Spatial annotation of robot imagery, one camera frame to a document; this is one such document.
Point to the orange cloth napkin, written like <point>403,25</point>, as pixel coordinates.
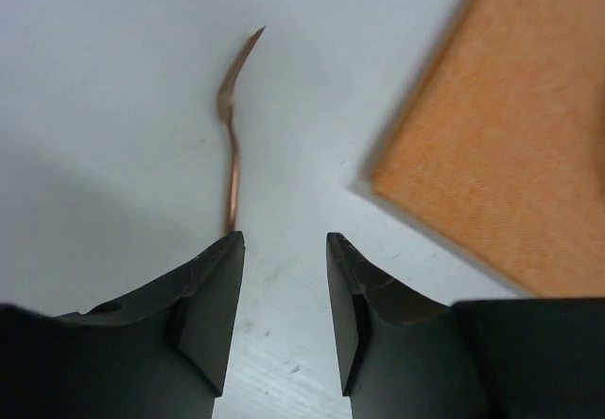
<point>501,147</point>

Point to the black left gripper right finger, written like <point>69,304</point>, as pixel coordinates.
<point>402,355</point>

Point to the copper fork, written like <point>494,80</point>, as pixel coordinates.
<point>225,100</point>

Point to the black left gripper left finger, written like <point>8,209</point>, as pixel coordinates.
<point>159,351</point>

